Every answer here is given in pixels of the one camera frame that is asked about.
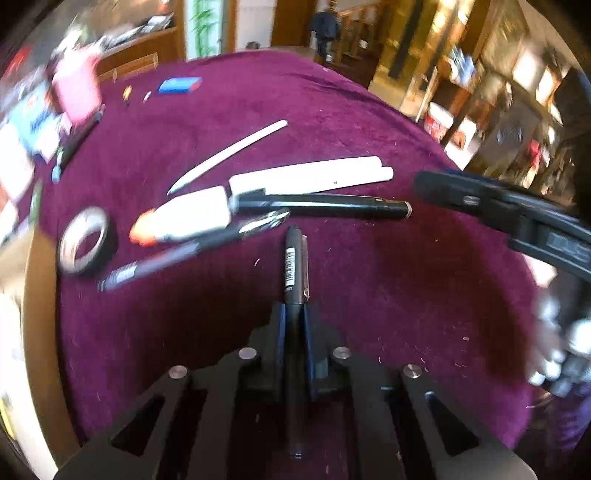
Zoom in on dark green lighter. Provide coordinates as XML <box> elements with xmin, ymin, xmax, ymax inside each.
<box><xmin>28</xmin><ymin>180</ymin><xmax>44</xmax><ymax>221</ymax></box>

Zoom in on long black pen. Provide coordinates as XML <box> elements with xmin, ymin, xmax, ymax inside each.
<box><xmin>236</xmin><ymin>194</ymin><xmax>413</xmax><ymax>220</ymax></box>

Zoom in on black pen with clip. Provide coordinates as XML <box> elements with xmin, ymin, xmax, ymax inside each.
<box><xmin>283</xmin><ymin>224</ymin><xmax>310</xmax><ymax>460</ymax></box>

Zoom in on white glue bottle orange cap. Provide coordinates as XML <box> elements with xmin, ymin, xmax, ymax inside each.
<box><xmin>129</xmin><ymin>186</ymin><xmax>232</xmax><ymax>247</ymax></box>

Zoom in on plain white marker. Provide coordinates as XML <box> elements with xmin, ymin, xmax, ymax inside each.
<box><xmin>228</xmin><ymin>157</ymin><xmax>384</xmax><ymax>195</ymax></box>

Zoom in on clear plastic pen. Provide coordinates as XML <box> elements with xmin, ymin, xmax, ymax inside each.
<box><xmin>97</xmin><ymin>208</ymin><xmax>291</xmax><ymax>292</ymax></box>

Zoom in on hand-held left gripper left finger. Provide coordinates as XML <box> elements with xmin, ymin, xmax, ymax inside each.
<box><xmin>55</xmin><ymin>302</ymin><xmax>288</xmax><ymax>480</ymax></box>

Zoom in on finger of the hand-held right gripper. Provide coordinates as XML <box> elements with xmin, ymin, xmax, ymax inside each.
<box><xmin>413</xmin><ymin>170</ymin><xmax>591</xmax><ymax>241</ymax></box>

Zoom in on slim white pen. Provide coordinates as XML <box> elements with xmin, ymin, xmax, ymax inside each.
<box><xmin>166</xmin><ymin>120</ymin><xmax>289</xmax><ymax>195</ymax></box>

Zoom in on dark markers with teal caps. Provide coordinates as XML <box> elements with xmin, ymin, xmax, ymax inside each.
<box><xmin>52</xmin><ymin>106</ymin><xmax>105</xmax><ymax>183</ymax></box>

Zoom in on black tape roll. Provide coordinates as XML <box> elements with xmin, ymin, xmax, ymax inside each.
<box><xmin>58</xmin><ymin>207</ymin><xmax>117</xmax><ymax>278</ymax></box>

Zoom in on person's right hand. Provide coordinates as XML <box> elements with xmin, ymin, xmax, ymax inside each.
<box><xmin>526</xmin><ymin>277</ymin><xmax>591</xmax><ymax>398</ymax></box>

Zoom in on shallow cardboard box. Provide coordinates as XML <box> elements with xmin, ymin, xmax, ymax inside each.
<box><xmin>0</xmin><ymin>222</ymin><xmax>88</xmax><ymax>467</ymax></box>

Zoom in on bottle in pink knitted sleeve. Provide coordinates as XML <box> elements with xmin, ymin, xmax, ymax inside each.
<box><xmin>50</xmin><ymin>46</ymin><xmax>103</xmax><ymax>126</ymax></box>

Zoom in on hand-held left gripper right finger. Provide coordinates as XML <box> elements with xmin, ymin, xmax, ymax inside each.
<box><xmin>301</xmin><ymin>306</ymin><xmax>541</xmax><ymax>480</ymax></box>

